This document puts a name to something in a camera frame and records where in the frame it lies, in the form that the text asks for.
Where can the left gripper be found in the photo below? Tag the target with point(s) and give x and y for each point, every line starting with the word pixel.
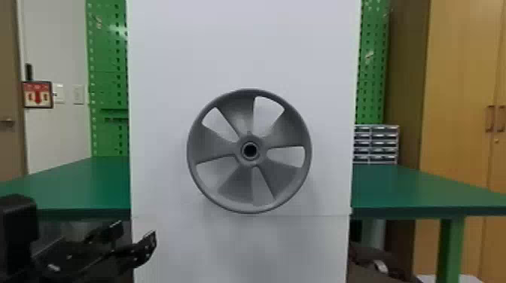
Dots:
pixel 75 262

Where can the grey wheel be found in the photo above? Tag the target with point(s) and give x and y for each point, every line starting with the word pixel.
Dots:
pixel 205 146

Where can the white panel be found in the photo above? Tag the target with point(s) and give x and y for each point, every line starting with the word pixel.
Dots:
pixel 245 47

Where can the brown door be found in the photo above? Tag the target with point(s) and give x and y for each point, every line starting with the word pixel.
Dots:
pixel 10 79

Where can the white drawer cabinet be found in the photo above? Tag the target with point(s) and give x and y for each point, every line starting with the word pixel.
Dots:
pixel 375 144

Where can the wooden cupboard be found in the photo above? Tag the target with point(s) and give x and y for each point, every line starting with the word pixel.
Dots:
pixel 454 98

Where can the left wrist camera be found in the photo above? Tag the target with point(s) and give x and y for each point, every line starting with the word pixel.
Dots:
pixel 17 229

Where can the white wall switch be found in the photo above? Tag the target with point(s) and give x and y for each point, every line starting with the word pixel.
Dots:
pixel 78 94
pixel 59 93

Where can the red wall sign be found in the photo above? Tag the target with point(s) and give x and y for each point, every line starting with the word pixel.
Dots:
pixel 37 95

